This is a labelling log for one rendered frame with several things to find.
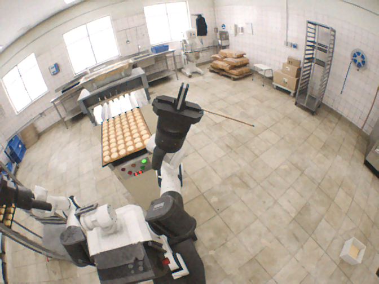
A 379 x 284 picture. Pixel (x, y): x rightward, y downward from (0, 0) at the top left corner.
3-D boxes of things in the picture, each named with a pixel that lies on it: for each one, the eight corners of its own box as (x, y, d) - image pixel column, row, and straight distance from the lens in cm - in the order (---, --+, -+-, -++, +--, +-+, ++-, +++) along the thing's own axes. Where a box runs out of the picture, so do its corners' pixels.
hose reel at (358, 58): (356, 102, 394) (369, 54, 379) (355, 104, 377) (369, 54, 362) (340, 92, 395) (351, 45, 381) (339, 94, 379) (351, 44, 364)
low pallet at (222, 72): (207, 71, 506) (206, 67, 503) (225, 66, 556) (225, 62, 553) (236, 81, 423) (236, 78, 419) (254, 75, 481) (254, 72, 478)
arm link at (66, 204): (56, 190, 82) (75, 192, 98) (44, 202, 87) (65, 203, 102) (66, 209, 78) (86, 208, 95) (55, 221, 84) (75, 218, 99)
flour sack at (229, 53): (217, 55, 480) (217, 49, 477) (227, 53, 510) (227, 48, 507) (237, 59, 434) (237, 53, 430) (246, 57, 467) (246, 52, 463)
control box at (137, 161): (123, 177, 126) (115, 165, 116) (151, 165, 123) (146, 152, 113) (124, 180, 123) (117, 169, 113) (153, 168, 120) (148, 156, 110)
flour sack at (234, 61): (234, 67, 418) (234, 61, 413) (222, 63, 445) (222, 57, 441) (250, 62, 473) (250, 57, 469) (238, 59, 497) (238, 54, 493)
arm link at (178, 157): (186, 149, 50) (184, 158, 63) (163, 134, 52) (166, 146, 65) (175, 166, 49) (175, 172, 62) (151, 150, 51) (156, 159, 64)
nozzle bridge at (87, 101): (92, 114, 206) (82, 90, 196) (146, 92, 201) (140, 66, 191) (91, 128, 177) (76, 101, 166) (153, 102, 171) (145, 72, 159)
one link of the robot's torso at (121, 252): (190, 269, 80) (174, 268, 45) (126, 288, 90) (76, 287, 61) (166, 219, 87) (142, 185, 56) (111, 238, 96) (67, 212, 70)
